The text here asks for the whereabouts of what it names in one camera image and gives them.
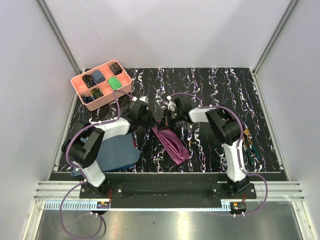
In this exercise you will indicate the blue rolled cloth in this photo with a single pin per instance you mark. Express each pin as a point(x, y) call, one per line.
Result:
point(98, 77)

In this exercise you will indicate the yellow-black patterned rolled cloth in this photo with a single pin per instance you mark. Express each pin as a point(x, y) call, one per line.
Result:
point(96, 93)

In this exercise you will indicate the pink divided organizer tray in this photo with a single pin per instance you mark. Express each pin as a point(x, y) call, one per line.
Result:
point(109, 95)

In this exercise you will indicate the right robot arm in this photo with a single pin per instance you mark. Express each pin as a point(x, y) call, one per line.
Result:
point(226, 127)

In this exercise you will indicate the black patterned rolled cloth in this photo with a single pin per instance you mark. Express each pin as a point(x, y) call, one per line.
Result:
point(88, 80)

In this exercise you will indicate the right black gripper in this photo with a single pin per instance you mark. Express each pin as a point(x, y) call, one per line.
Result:
point(165, 122)

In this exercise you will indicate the grey-blue folded cloth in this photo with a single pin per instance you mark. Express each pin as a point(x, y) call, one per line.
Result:
point(117, 153)

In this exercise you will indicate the dark patterned rolled cloth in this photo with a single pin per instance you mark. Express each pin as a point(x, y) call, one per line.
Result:
point(116, 68)

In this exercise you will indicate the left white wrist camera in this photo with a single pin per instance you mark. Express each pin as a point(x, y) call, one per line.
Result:
point(143, 99)

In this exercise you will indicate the purple satin napkin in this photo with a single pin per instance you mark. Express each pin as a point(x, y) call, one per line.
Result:
point(172, 145)

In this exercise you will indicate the green rolled cloth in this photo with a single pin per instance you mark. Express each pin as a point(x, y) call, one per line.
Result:
point(114, 83)

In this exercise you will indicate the blue-black patterned rolled cloth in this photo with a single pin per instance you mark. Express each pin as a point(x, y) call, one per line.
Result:
point(87, 99)

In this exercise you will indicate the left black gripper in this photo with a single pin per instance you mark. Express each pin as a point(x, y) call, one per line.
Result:
point(152, 122)

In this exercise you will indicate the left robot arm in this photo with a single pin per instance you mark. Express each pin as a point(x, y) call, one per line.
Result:
point(82, 147)

